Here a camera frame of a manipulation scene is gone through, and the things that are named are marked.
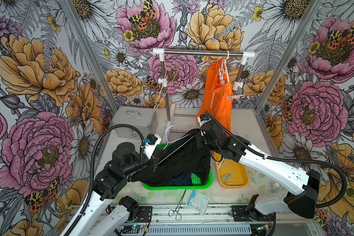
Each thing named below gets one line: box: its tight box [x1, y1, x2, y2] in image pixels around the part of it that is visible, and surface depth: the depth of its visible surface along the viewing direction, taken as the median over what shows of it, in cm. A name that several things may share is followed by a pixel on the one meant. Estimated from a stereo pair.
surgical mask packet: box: [185, 189, 210, 216], surface depth 79 cm
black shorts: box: [131, 128, 211, 186], surface depth 78 cm
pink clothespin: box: [226, 94, 246, 100], surface depth 67 cm
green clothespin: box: [220, 173, 232, 183], surface depth 87 cm
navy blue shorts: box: [166, 172, 193, 186], surface depth 81 cm
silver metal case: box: [110, 106, 159, 140], surface depth 98 cm
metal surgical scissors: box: [168, 188, 187, 221], surface depth 77 cm
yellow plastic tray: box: [213, 151, 249, 189], surface depth 87 cm
